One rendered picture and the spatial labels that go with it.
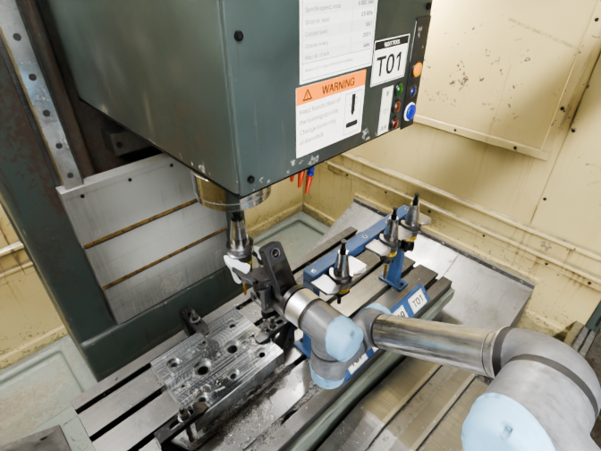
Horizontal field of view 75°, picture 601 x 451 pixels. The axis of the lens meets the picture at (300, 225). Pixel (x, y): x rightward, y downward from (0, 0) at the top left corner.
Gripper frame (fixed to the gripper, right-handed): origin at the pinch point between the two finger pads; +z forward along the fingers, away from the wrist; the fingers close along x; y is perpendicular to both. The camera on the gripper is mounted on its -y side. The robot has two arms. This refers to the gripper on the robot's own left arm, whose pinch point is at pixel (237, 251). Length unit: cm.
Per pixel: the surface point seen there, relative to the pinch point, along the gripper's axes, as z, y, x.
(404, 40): -21, -45, 24
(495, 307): -39, 54, 87
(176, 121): -6.7, -36.5, -12.5
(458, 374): -42, 62, 56
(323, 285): -13.6, 12.0, 15.5
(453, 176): -5, 16, 101
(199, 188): -1.7, -20.8, -7.9
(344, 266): -15.7, 7.7, 21.0
